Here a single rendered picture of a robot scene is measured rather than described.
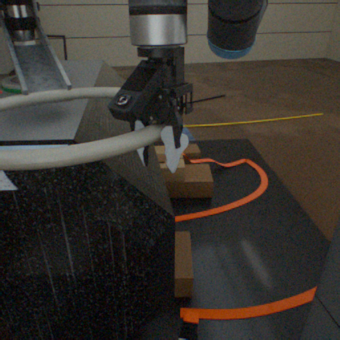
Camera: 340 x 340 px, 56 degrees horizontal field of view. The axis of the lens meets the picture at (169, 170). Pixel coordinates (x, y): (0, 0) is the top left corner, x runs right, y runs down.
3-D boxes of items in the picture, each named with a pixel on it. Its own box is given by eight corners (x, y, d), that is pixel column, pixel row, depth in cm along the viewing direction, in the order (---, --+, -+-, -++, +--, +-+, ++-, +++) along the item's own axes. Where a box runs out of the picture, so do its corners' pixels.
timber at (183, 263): (192, 297, 139) (193, 277, 134) (165, 297, 139) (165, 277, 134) (188, 249, 166) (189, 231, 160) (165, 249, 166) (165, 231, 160)
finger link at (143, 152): (160, 158, 64) (168, 115, 60) (143, 169, 60) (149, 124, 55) (148, 151, 66) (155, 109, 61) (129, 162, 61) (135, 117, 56)
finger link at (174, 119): (188, 145, 54) (177, 93, 52) (183, 149, 53) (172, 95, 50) (165, 147, 57) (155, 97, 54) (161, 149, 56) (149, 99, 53)
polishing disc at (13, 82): (-11, 88, 112) (-11, 85, 112) (20, 74, 131) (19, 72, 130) (48, 89, 110) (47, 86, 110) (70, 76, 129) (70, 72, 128)
